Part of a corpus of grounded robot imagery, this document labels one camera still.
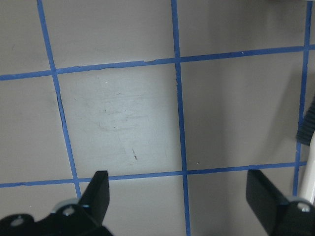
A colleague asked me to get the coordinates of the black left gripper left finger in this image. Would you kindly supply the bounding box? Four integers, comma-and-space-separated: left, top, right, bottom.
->
0, 171, 110, 236

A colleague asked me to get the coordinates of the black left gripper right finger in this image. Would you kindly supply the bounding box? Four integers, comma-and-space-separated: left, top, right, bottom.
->
246, 170, 315, 236

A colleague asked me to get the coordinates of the beige hand brush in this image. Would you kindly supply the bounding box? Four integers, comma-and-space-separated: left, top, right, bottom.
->
296, 97, 315, 204

